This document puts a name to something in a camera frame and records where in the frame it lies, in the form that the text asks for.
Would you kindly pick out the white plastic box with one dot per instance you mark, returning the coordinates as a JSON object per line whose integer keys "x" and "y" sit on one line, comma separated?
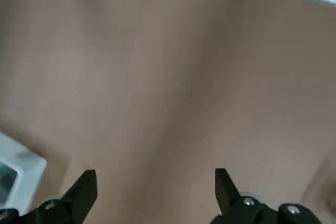
{"x": 29, "y": 171}

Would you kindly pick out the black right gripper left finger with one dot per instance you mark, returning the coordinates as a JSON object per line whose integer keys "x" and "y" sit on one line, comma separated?
{"x": 73, "y": 203}

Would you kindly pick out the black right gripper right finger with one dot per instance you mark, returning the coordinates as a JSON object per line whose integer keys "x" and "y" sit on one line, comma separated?
{"x": 236, "y": 211}

